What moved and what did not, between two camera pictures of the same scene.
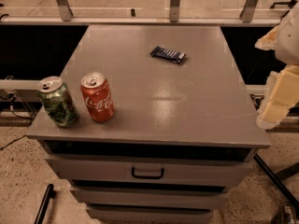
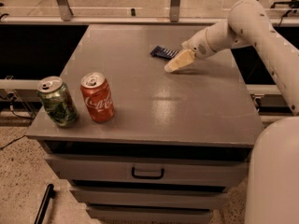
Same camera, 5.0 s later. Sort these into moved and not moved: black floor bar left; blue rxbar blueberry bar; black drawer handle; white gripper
Moved: white gripper
Not moved: black drawer handle; blue rxbar blueberry bar; black floor bar left
